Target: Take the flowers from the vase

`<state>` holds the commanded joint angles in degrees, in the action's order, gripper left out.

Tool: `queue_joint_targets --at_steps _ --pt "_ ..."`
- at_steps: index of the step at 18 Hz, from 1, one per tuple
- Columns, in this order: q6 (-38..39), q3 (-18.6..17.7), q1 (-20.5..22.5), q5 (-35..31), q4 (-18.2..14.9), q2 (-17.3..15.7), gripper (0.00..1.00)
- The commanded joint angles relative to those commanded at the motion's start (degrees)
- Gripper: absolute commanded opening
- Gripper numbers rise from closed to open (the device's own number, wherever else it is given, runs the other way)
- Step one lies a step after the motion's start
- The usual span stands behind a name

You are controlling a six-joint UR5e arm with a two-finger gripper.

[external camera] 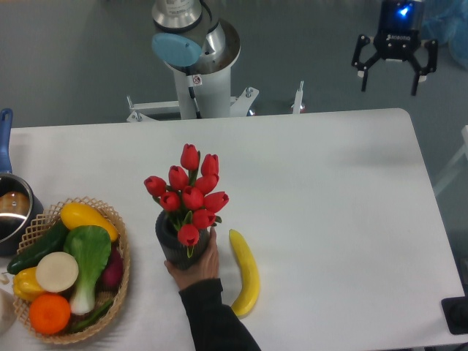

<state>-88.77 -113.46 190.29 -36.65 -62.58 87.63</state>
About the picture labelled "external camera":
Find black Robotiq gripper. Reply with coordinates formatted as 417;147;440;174
351;0;439;97

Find red tulip bouquet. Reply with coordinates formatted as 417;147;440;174
143;144;229;249

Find dark grey ribbed vase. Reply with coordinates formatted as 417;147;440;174
155;211;210;271

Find black sleeved forearm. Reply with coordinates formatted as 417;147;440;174
179;279;260;351

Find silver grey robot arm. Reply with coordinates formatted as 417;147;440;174
151;1;438;95

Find person's hand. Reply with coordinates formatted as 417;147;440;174
164;227;219;291

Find blue plastic bag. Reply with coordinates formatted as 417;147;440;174
421;0;467;70

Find yellow plastic banana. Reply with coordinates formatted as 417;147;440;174
229;229;260;318

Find black device at table edge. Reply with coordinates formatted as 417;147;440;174
441;296;467;335

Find yellow squash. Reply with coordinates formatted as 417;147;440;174
60;203;119;242

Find green bok choy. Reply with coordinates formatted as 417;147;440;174
64;225;111;315

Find purple red onion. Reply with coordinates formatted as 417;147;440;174
101;246;124;289

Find woven wicker basket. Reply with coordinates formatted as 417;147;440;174
13;197;130;345

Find dark green cucumber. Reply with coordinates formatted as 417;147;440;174
7;220;69;275

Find white round radish slice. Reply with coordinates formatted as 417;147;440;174
36;252;79;293

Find green chili pepper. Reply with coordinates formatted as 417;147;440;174
69;300;113;333

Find orange fruit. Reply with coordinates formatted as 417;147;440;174
29;293;71;335

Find yellow bell pepper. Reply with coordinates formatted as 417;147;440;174
13;267;46;302

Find small garlic piece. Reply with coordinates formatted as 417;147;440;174
0;273;10;285

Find white frame at right edge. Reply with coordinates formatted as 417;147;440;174
433;126;467;197

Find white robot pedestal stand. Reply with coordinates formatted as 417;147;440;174
126;54;307;124

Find blue handled saucepan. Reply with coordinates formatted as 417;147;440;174
1;108;43;257

